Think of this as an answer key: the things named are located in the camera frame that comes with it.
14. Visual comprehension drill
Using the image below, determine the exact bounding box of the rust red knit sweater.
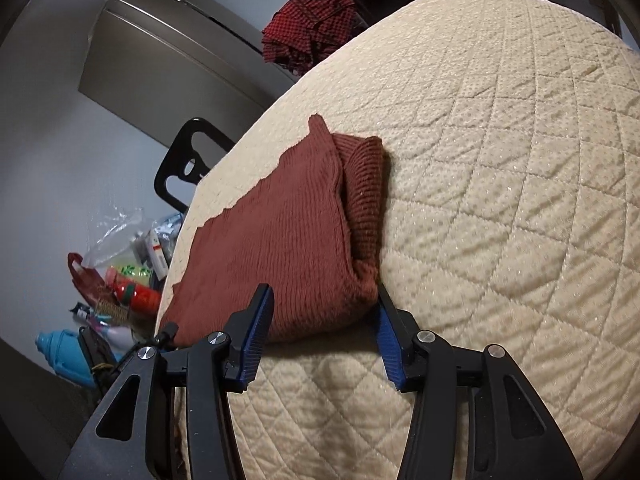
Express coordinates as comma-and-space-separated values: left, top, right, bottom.
161, 114, 392, 347

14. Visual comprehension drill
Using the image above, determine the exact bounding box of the clear plastic bag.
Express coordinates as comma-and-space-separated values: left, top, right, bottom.
82, 207, 146, 268

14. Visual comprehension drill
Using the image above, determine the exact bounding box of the black plastic chair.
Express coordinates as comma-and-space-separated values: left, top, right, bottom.
154, 117, 236, 211

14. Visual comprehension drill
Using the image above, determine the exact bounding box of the red plaid shirt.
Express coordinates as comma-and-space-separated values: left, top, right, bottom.
261, 0, 357, 77

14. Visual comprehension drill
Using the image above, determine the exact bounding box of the cream quilted table cover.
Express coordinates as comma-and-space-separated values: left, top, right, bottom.
165, 0, 640, 480

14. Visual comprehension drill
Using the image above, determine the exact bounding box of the light blue bottle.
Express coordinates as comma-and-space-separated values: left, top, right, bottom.
35, 329, 101, 391

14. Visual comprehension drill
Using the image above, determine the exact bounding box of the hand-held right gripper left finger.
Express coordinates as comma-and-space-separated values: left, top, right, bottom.
57, 282, 275, 480

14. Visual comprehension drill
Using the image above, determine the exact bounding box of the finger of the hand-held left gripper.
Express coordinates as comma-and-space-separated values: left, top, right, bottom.
155, 324, 181, 352

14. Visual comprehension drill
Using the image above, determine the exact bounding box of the red bag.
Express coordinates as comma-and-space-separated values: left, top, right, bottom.
67, 252, 113, 311

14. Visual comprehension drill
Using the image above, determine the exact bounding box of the white cardboard box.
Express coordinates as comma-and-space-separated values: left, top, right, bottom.
147, 230, 172, 281

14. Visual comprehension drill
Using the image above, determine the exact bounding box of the red bottle with antler lid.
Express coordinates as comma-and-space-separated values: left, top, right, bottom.
107, 267, 163, 316

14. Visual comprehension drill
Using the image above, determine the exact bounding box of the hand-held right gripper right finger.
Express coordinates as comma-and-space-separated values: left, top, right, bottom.
372, 285, 583, 480

